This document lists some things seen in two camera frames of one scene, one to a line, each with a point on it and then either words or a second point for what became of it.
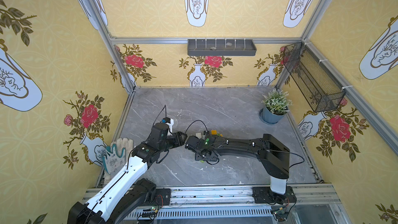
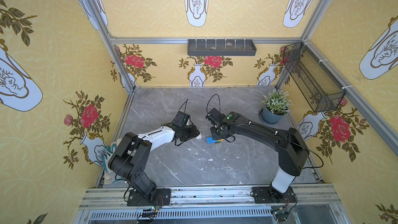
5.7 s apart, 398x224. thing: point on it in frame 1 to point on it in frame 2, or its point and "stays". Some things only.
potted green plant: x=276 y=104 stays
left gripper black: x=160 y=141 to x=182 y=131
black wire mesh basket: x=321 y=91 stays
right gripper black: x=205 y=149 to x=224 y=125
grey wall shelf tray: x=221 y=47 stays
